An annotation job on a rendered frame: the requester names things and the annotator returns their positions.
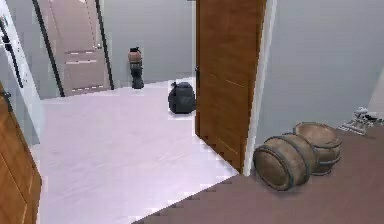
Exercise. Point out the white and black small object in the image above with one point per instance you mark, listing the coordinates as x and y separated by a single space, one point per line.
358 121

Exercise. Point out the brown wooden barrel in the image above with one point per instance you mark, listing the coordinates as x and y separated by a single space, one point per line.
283 161
323 145

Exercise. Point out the black backpack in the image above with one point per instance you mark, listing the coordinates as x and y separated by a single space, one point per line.
181 96

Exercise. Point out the brown wooden room door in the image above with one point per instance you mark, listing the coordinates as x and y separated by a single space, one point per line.
226 76

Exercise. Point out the white door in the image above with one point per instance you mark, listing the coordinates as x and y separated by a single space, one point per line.
20 76

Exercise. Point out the brown and black vase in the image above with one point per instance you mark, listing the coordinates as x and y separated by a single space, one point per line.
136 68

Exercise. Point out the pale brown panelled door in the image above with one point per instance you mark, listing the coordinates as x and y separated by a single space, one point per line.
78 46

